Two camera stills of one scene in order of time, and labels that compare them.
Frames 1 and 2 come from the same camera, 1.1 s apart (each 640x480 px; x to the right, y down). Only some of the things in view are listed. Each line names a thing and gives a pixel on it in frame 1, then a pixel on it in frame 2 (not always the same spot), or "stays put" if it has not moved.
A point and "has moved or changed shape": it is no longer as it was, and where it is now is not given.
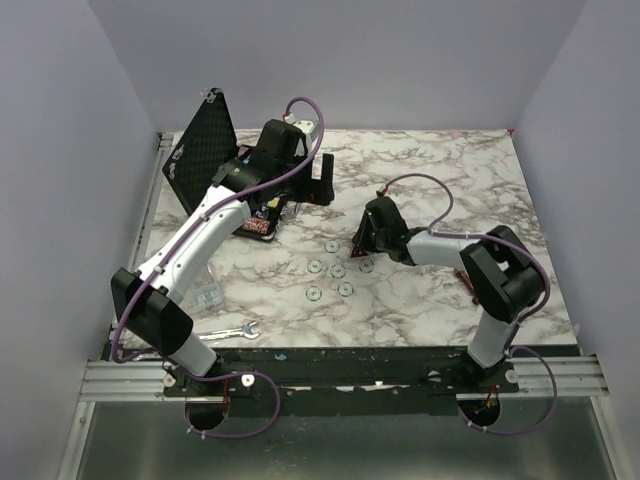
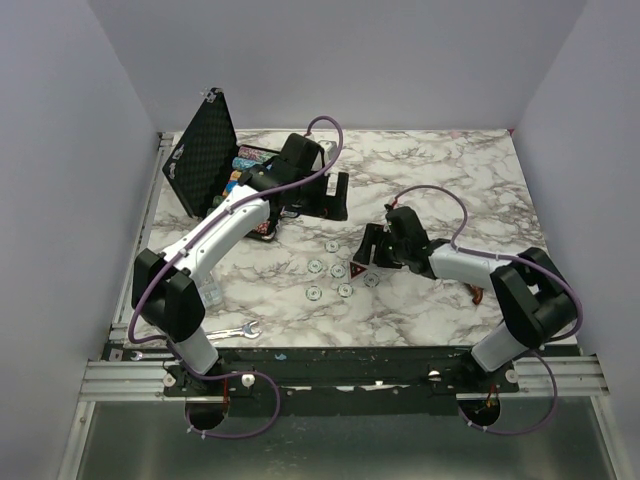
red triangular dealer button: (361, 253) has moved or changed shape
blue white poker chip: (315, 266) stays put
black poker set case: (206, 143) stays put
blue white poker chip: (345, 288) stays put
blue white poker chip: (366, 266) has moved or changed shape
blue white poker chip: (337, 271) stays put
